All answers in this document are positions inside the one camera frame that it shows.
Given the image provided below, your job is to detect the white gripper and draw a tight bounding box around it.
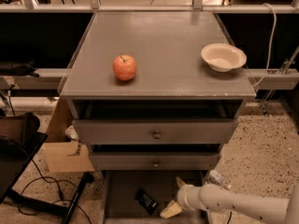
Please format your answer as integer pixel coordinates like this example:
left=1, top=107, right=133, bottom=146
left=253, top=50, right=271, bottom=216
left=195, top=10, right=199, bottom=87
left=160, top=176, right=202, bottom=218

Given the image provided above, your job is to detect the dark blue rxbar wrapper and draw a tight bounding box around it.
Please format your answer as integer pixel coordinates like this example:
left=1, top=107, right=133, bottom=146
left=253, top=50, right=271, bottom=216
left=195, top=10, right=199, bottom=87
left=135, top=189, right=158, bottom=215

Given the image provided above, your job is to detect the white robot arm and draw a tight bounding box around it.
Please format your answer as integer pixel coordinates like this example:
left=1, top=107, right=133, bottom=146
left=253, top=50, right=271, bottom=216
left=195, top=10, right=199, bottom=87
left=160, top=177, right=299, bottom=224

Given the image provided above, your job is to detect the grey bottom drawer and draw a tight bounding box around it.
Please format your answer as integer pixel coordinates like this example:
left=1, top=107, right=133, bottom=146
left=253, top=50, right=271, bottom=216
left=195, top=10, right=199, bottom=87
left=98, top=170, right=209, bottom=224

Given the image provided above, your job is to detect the grey drawer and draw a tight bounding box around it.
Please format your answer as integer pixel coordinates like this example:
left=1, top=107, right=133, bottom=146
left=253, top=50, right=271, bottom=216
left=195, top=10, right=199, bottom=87
left=90, top=152, right=221, bottom=170
left=73, top=119, right=238, bottom=145
left=98, top=170, right=209, bottom=224

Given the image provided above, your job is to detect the grey top drawer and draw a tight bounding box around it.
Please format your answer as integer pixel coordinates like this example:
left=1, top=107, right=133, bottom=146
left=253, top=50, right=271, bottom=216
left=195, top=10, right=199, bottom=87
left=73, top=119, right=238, bottom=145

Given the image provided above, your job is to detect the grey middle drawer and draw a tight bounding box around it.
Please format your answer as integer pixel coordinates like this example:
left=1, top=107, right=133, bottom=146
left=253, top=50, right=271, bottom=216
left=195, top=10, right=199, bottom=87
left=90, top=152, right=221, bottom=170

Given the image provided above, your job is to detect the grey drawer cabinet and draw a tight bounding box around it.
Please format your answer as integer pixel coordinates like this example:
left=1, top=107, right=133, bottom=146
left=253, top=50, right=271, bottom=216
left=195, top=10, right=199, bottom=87
left=58, top=10, right=257, bottom=224

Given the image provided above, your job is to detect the clear plastic bottle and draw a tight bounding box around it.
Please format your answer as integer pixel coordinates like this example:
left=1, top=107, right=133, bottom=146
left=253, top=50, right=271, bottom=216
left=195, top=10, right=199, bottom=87
left=207, top=170, right=232, bottom=190

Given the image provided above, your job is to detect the cardboard box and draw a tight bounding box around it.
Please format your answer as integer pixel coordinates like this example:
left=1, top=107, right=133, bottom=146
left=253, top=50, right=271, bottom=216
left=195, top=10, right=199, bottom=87
left=44, top=99, right=94, bottom=173

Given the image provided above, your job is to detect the red apple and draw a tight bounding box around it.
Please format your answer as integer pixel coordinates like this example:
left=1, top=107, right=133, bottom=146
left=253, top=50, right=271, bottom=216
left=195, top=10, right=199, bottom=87
left=112, top=55, right=137, bottom=81

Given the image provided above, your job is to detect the white paper bowl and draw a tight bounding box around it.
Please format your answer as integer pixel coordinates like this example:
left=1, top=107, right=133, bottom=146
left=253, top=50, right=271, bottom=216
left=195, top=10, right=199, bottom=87
left=201, top=43, right=247, bottom=72

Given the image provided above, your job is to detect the black monitor stand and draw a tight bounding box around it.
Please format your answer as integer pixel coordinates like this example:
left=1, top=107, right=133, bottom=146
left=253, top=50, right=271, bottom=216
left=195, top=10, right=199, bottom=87
left=0, top=132, right=95, bottom=224

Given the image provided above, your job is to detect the brown bag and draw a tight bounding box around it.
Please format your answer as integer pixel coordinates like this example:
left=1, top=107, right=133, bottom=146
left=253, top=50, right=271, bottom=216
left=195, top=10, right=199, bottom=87
left=0, top=112, right=40, bottom=155

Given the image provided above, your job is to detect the black floor cable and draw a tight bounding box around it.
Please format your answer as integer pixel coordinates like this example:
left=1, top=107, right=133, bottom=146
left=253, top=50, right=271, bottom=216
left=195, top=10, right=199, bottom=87
left=17, top=159, right=93, bottom=224

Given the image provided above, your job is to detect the white hanging cable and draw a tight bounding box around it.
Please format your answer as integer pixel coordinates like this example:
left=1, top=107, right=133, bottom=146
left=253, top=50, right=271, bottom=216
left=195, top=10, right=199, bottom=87
left=251, top=2, right=278, bottom=89

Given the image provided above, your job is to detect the metal frame rail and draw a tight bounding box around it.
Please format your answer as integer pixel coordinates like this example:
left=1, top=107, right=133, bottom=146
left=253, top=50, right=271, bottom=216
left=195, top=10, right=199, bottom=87
left=0, top=0, right=299, bottom=15

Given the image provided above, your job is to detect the black cloth on rail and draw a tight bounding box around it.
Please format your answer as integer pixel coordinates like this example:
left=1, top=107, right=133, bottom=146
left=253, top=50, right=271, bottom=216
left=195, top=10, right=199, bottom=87
left=0, top=61, right=39, bottom=77

